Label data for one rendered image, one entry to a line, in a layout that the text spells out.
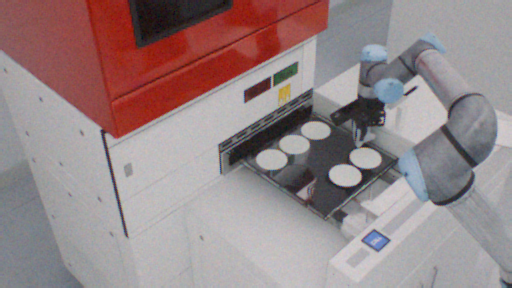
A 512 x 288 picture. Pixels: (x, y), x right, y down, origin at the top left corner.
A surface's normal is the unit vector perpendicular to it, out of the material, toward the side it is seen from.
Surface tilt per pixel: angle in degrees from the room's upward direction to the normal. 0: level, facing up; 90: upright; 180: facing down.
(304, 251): 0
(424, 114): 0
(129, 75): 90
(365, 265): 0
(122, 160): 90
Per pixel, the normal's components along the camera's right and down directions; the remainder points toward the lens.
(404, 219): -0.01, -0.77
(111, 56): 0.70, 0.45
